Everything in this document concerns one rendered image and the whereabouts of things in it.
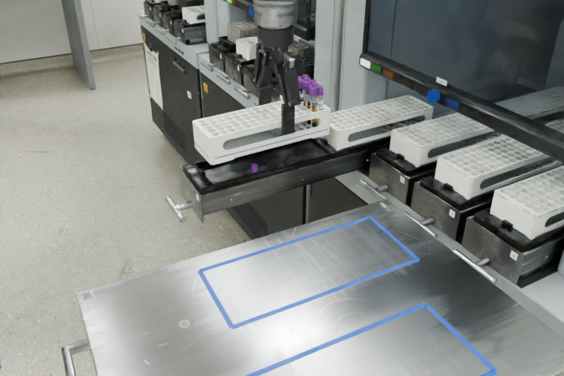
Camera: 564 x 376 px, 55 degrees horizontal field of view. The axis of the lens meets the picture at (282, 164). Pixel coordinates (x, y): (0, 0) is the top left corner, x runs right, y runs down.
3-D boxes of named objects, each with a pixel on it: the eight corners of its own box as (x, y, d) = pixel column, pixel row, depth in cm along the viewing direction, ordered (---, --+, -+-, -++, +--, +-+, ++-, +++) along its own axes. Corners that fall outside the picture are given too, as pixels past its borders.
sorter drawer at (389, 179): (553, 122, 161) (561, 93, 157) (597, 140, 151) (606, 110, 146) (353, 183, 130) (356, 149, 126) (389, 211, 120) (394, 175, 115)
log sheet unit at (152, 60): (149, 97, 306) (142, 35, 289) (165, 115, 285) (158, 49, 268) (145, 98, 305) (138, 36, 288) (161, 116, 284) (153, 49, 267)
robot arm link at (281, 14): (265, 2, 103) (266, 33, 106) (306, -3, 107) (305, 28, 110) (245, -6, 110) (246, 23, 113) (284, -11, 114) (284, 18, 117)
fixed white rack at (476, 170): (525, 151, 130) (531, 127, 127) (562, 169, 122) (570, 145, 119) (431, 182, 117) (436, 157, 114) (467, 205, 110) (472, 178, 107)
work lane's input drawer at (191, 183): (409, 133, 155) (412, 103, 151) (443, 152, 144) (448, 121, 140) (162, 199, 124) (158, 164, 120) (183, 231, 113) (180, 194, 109)
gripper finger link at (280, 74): (284, 53, 115) (287, 51, 114) (297, 104, 115) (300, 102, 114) (268, 55, 113) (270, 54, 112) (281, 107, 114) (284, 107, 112)
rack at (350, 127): (406, 115, 149) (409, 94, 146) (431, 129, 141) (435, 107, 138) (314, 138, 136) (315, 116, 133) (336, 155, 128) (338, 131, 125)
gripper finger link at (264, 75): (267, 54, 114) (263, 50, 114) (255, 89, 123) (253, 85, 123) (283, 52, 115) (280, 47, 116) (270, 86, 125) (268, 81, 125)
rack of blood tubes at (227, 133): (308, 117, 133) (308, 94, 130) (331, 133, 125) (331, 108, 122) (193, 146, 120) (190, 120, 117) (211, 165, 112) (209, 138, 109)
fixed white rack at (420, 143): (477, 127, 142) (482, 106, 139) (508, 143, 134) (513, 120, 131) (387, 154, 129) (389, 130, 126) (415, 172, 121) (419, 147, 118)
